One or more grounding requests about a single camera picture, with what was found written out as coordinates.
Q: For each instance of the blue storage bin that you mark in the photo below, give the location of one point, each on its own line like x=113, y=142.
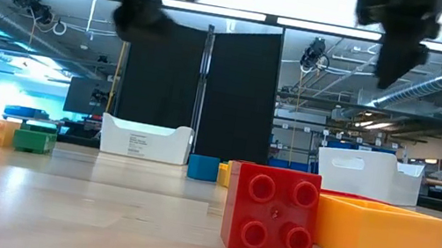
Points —
x=25, y=111

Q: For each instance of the small blue block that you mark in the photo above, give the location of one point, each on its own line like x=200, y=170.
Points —
x=203, y=168

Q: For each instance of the black partition panel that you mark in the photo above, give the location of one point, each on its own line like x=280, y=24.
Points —
x=160, y=87
x=238, y=100

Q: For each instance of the metal shelving rack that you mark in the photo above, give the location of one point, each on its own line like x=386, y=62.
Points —
x=297, y=131

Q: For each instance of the long LED light strip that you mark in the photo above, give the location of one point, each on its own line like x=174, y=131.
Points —
x=221, y=11

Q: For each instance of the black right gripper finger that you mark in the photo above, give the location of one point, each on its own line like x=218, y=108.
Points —
x=398, y=58

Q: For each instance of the black monitor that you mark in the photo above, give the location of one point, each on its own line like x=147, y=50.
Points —
x=83, y=95

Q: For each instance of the long red block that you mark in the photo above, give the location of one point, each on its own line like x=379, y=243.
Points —
x=352, y=196

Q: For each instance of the small red block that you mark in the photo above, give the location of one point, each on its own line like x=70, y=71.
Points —
x=271, y=212

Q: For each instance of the long green block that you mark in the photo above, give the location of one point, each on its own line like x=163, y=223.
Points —
x=35, y=142

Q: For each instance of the white bin with paper label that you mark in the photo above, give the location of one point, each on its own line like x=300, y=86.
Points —
x=154, y=149

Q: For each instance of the silver ventilation duct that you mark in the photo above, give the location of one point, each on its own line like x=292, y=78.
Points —
x=6, y=21
x=431, y=86

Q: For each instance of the small yellow-orange block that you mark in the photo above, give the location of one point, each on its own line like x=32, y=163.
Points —
x=378, y=238

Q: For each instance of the narrow green block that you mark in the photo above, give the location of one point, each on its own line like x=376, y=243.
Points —
x=40, y=128

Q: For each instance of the long yellow block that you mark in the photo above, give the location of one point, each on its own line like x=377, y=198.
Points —
x=222, y=174

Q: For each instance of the black hanging camera rig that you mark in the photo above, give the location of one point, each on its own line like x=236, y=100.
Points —
x=314, y=52
x=33, y=5

